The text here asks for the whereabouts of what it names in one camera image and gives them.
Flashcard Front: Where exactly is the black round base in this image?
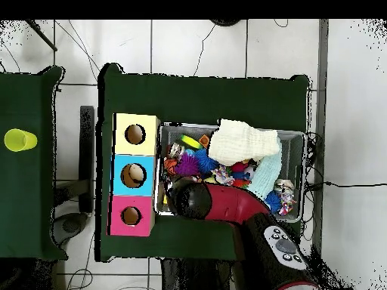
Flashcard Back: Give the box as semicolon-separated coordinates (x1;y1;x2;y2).
209;19;243;28

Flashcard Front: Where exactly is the side table with green cloth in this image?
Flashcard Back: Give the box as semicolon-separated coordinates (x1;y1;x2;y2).
0;66;67;261

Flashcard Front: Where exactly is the crushed printed can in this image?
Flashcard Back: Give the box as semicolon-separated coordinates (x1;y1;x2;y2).
274;177;296;194

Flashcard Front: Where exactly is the yellow-green plastic toy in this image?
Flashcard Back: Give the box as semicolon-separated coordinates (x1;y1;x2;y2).
181;134;203;151

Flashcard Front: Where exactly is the shallow clear mesh bin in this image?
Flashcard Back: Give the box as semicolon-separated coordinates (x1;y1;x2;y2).
156;122;306;224

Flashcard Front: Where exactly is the large blue spiky ball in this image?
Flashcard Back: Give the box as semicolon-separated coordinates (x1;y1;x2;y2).
194;147;218;175

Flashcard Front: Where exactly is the cream waffle cloth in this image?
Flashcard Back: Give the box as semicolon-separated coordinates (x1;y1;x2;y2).
208;119;282;167

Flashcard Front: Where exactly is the yellow-green plastic cup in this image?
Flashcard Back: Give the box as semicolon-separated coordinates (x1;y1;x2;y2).
3;128;39;153

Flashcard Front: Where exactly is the dark green table cloth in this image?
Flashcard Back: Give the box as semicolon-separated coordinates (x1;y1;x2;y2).
96;63;312;264

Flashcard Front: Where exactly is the small blue spiky ball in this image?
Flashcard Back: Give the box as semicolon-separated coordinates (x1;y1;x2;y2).
264;192;283;215

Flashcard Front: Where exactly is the light blue knitted cloth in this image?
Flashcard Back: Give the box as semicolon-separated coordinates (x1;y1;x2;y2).
246;150;283;200

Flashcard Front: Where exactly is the wooden box with three holes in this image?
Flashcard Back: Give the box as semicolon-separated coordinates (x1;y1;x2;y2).
108;113;161;238

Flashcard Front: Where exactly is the crushed silver can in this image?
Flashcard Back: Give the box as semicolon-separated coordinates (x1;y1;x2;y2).
169;141;185;159

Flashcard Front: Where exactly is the black panel on stand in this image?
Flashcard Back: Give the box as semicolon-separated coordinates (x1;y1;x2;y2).
53;105;97;239

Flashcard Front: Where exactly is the striped tiger toy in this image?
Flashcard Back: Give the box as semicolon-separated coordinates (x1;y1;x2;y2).
164;156;181;176

